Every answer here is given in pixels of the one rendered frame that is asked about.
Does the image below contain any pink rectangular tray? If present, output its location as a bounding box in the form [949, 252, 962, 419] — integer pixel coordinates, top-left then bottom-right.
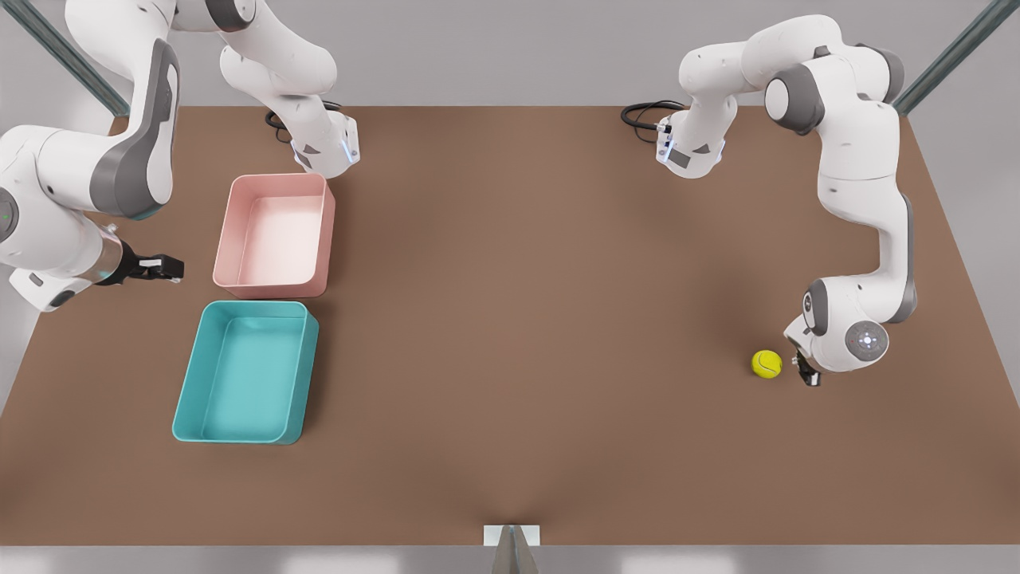
[213, 173, 336, 300]

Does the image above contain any teal rectangular tray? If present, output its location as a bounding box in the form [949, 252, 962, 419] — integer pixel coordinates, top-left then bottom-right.
[172, 301, 320, 445]

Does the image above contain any black cable loop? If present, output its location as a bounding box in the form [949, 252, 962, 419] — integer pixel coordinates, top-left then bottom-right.
[621, 100, 688, 144]
[265, 100, 343, 145]

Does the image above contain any silver frame post with foot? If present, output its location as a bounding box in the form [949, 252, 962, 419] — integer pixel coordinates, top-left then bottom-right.
[484, 525, 541, 574]

